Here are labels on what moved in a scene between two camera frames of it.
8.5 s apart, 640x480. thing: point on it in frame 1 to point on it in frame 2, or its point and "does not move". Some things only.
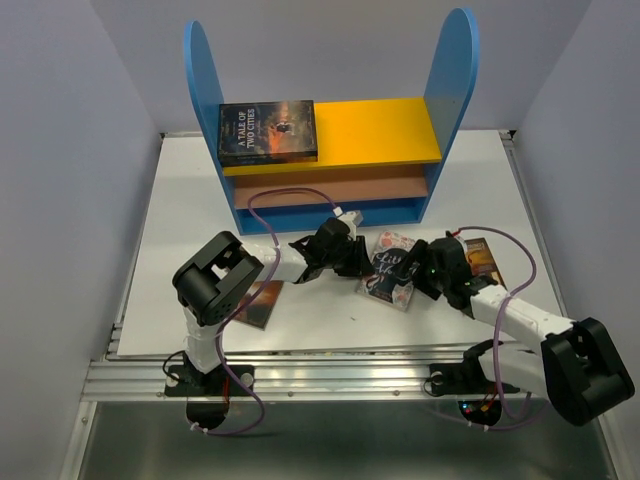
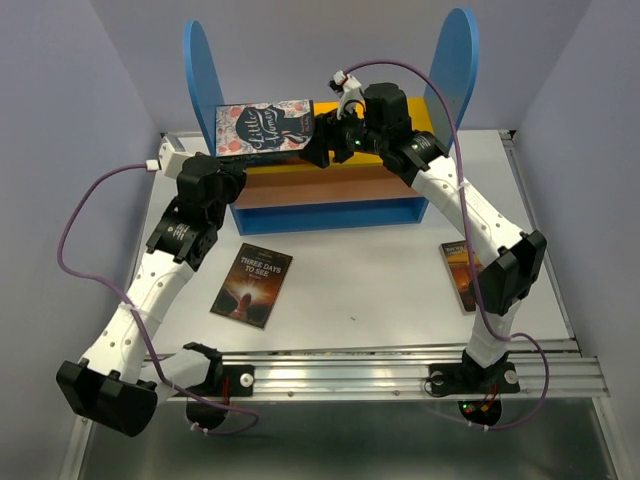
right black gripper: (416, 254) to (325, 138)
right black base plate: (479, 398) does not move
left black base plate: (208, 395) does not move
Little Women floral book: (388, 255) to (263, 127)
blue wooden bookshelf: (379, 157) does not move
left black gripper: (360, 264) to (236, 174)
